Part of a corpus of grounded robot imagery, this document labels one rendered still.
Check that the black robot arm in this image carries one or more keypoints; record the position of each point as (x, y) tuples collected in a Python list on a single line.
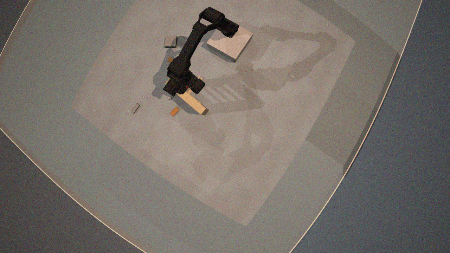
[(178, 69)]

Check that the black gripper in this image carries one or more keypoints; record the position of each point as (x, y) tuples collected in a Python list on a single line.
[(195, 84)]

